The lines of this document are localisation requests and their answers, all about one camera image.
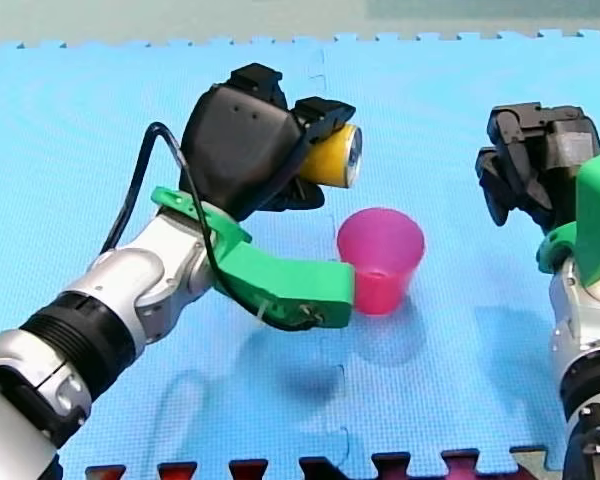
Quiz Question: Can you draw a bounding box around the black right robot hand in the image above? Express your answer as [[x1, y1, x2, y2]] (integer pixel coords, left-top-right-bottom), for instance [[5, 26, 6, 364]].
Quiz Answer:
[[474, 102, 600, 235]]

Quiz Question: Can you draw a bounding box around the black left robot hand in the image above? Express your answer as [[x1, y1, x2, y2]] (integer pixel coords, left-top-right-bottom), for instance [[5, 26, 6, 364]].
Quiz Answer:
[[178, 62, 357, 221]]

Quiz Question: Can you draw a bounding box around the yellow drink can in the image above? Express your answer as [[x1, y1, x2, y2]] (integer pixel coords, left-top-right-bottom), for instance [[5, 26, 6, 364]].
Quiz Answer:
[[298, 123, 364, 191]]

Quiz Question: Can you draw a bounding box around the pink plastic cup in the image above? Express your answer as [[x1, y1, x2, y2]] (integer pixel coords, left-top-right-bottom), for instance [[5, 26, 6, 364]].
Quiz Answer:
[[336, 207, 426, 317]]

